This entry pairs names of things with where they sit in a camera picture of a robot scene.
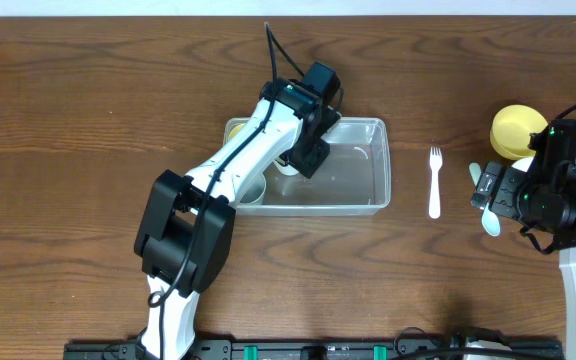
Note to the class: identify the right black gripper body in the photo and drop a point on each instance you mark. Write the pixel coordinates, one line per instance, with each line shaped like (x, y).
(501, 189)

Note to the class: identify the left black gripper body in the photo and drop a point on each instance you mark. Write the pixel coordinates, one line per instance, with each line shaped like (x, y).
(309, 156)

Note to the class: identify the cream plastic cup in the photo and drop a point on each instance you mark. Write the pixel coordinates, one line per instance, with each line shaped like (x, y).
(285, 169)

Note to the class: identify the grey plastic cup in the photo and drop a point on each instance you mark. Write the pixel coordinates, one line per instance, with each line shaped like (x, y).
(256, 191)

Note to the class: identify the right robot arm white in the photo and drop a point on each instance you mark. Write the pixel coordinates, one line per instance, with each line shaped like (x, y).
(546, 208)

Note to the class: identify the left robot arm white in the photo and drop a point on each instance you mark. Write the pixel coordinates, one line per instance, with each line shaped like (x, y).
(186, 230)

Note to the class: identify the clear plastic container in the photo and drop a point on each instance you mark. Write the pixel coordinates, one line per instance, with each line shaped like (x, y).
(354, 180)

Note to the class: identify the white plastic bowl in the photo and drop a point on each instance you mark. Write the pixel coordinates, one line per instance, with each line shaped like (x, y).
(522, 164)

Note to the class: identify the pale green plastic spoon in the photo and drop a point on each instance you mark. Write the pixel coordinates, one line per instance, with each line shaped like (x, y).
(490, 221)

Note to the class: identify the yellow plastic bowl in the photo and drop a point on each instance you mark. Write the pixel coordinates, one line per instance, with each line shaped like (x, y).
(512, 128)

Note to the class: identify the white plastic fork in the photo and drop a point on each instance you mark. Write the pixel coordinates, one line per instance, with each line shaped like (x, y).
(435, 163)

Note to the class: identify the yellow plastic cup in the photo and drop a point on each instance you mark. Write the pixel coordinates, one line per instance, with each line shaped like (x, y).
(235, 131)

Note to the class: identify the black mounting rail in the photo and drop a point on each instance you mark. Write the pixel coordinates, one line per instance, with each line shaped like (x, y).
(407, 348)

